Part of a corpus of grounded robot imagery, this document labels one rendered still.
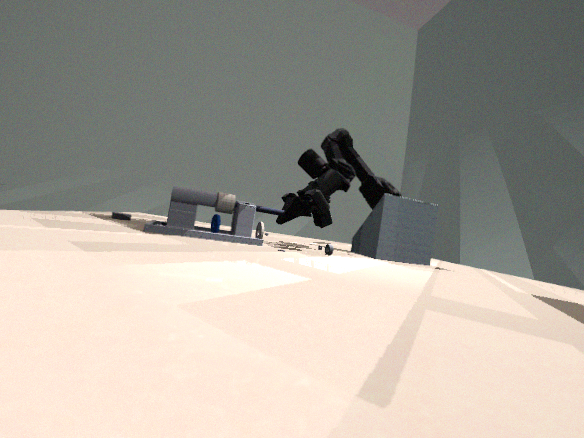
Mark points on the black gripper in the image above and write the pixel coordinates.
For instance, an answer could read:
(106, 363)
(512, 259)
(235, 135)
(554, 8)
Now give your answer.
(311, 197)

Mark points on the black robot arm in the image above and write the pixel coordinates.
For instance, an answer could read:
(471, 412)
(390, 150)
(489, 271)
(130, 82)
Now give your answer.
(337, 174)

